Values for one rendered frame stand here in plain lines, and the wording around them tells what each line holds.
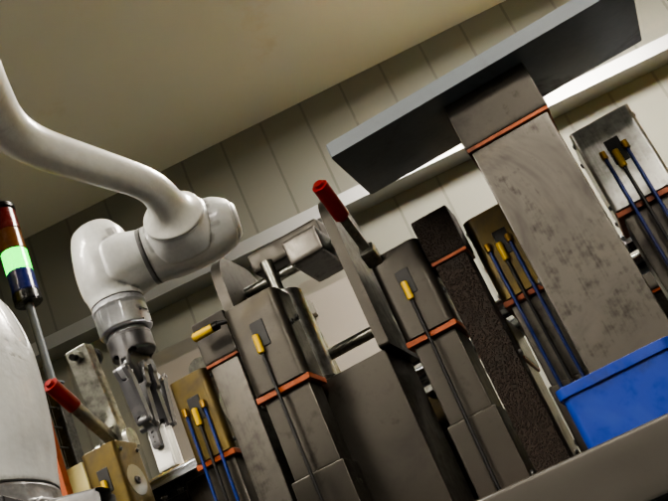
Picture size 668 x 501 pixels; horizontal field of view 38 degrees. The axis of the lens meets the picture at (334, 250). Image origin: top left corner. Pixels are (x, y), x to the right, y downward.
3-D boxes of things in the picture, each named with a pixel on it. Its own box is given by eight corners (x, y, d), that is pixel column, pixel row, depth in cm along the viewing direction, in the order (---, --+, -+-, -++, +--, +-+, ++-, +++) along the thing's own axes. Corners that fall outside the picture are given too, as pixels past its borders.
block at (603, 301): (740, 439, 98) (534, 88, 115) (741, 433, 91) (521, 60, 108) (647, 483, 100) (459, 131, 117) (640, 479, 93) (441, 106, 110)
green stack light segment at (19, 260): (38, 269, 257) (32, 250, 259) (21, 263, 251) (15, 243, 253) (18, 281, 258) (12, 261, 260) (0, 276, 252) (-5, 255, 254)
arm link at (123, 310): (154, 298, 167) (165, 328, 165) (111, 322, 169) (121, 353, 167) (124, 286, 159) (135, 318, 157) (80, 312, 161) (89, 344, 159)
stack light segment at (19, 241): (32, 250, 259) (26, 230, 261) (15, 243, 253) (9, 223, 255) (12, 261, 260) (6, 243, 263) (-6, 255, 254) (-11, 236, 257)
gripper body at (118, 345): (132, 319, 158) (149, 371, 154) (160, 329, 165) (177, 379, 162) (94, 341, 159) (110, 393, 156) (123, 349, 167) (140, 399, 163)
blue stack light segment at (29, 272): (45, 290, 254) (38, 269, 257) (28, 284, 248) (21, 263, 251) (24, 302, 256) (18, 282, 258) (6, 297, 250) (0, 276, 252)
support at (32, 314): (74, 380, 244) (19, 205, 265) (56, 377, 238) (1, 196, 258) (51, 394, 246) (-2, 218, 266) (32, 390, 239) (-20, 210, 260)
